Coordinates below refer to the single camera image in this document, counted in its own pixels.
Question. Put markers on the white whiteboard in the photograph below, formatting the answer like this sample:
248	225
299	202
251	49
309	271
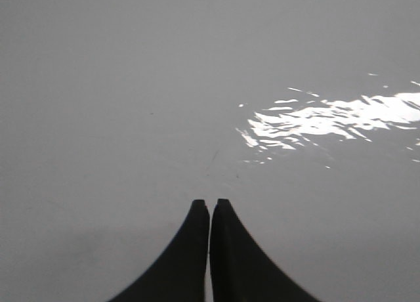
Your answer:
117	114

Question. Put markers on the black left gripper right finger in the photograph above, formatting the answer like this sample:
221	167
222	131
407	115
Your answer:
240	269

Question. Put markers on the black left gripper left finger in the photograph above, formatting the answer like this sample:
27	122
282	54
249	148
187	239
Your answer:
178	274

